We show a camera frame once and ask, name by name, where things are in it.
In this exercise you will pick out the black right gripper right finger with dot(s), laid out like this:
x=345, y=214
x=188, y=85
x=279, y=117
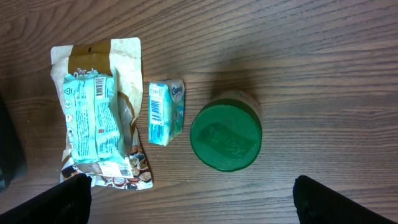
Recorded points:
x=318, y=204

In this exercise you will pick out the green lid white jar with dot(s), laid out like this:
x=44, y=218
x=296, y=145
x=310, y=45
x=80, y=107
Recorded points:
x=227, y=132

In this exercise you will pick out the green white Kleenex tissue pack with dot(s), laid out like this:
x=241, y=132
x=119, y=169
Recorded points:
x=166, y=110

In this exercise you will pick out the brown snack packet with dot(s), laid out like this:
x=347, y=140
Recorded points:
x=120, y=58

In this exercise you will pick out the white labelled snack packet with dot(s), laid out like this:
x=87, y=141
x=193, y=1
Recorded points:
x=127, y=170

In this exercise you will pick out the teal snack packet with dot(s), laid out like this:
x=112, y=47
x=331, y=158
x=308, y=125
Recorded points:
x=92, y=118

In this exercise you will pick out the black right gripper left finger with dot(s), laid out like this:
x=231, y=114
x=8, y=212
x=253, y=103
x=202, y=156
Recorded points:
x=68, y=202

